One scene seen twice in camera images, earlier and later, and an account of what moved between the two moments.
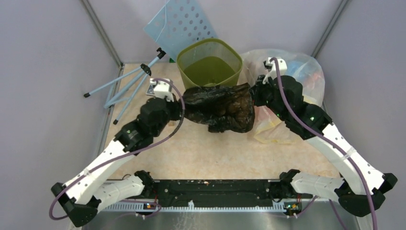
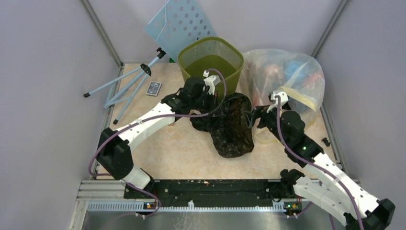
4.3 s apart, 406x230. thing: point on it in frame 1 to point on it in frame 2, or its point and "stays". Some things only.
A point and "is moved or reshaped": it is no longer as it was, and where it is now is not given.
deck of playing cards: x=150 y=91 stays
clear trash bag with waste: x=305 y=68 stays
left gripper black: x=176 y=107 to x=213 y=102
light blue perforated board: x=178 y=23 stays
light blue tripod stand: x=129 y=93 stays
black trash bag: x=225 y=109 is moved or reshaped
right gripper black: x=257 y=87 to x=261 y=111
